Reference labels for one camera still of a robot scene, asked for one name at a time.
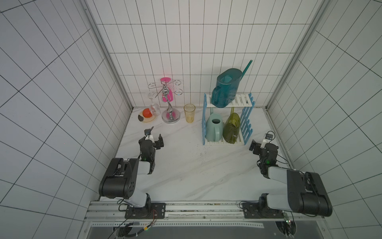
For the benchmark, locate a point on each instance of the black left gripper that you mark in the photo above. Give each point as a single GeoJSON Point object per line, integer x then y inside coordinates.
{"type": "Point", "coordinates": [158, 143]}

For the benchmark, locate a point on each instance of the mint green watering can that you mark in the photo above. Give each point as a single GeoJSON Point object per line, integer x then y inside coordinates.
{"type": "Point", "coordinates": [214, 127]}

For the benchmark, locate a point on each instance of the dark teal watering can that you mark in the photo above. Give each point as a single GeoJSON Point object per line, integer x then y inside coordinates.
{"type": "Point", "coordinates": [227, 85]}

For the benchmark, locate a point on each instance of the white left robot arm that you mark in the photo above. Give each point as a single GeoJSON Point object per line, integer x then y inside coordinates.
{"type": "Point", "coordinates": [120, 178]}

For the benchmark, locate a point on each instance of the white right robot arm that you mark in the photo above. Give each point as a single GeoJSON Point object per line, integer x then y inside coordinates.
{"type": "Point", "coordinates": [305, 191]}

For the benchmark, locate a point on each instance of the wooden plate with red ball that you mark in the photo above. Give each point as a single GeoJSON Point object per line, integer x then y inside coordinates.
{"type": "Point", "coordinates": [146, 116]}

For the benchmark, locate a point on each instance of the clear wine glass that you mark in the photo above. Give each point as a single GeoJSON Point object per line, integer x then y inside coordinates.
{"type": "Point", "coordinates": [154, 107]}

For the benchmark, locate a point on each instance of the chrome glass holder stand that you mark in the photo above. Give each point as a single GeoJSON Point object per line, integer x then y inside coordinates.
{"type": "Point", "coordinates": [170, 115]}

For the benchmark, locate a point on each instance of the pink cup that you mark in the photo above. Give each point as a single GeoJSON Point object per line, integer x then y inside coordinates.
{"type": "Point", "coordinates": [167, 94]}

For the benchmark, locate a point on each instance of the amber plastic cup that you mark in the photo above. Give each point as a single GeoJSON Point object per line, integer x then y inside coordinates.
{"type": "Point", "coordinates": [189, 110]}

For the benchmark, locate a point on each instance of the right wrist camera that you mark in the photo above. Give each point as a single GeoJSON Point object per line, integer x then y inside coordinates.
{"type": "Point", "coordinates": [267, 139]}

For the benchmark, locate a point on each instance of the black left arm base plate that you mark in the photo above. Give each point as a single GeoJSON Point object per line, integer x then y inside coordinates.
{"type": "Point", "coordinates": [150, 211]}

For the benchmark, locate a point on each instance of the aluminium mounting rail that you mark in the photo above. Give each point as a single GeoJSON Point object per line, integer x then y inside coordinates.
{"type": "Point", "coordinates": [190, 214]}

